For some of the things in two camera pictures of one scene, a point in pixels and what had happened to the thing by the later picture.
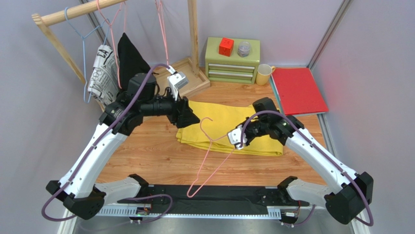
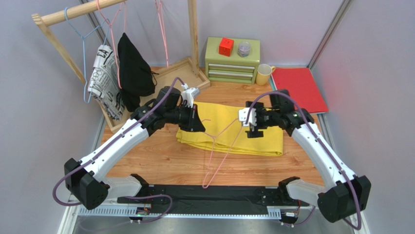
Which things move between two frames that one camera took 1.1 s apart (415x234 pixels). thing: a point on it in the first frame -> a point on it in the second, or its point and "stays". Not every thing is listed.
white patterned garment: (104, 82) stays
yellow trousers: (216, 120) stays
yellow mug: (264, 72) stays
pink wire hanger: (210, 141) -> (219, 132)
